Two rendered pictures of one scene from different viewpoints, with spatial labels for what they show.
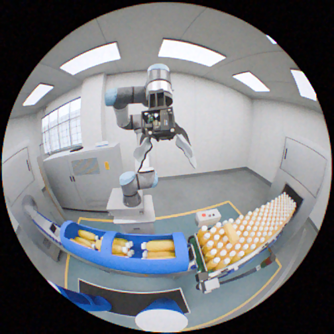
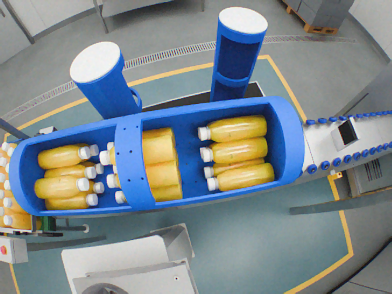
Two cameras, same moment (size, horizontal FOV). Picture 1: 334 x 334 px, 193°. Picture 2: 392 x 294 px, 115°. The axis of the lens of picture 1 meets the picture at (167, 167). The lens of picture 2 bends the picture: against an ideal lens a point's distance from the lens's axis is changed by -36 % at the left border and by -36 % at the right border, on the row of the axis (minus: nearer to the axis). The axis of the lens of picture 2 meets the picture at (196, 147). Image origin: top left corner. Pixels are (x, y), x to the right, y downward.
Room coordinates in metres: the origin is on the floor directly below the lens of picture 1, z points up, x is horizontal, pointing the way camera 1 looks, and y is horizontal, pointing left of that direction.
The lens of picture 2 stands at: (0.39, 0.48, 1.64)
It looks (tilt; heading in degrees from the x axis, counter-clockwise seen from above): 70 degrees down; 176
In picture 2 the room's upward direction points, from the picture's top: straight up
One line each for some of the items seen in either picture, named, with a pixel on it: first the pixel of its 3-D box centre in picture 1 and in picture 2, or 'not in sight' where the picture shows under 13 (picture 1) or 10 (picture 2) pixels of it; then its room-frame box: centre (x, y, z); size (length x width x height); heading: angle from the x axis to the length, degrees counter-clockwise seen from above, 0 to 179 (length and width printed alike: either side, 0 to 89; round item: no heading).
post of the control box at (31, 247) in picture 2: not in sight; (71, 242); (0.58, -0.35, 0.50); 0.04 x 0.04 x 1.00; 5
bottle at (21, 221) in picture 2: (201, 234); (23, 221); (0.44, -0.28, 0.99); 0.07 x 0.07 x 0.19
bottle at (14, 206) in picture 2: (203, 241); (23, 205); (0.37, -0.28, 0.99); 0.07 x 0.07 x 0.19
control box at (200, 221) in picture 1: (207, 218); (6, 248); (0.58, -0.35, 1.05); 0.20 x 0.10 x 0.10; 95
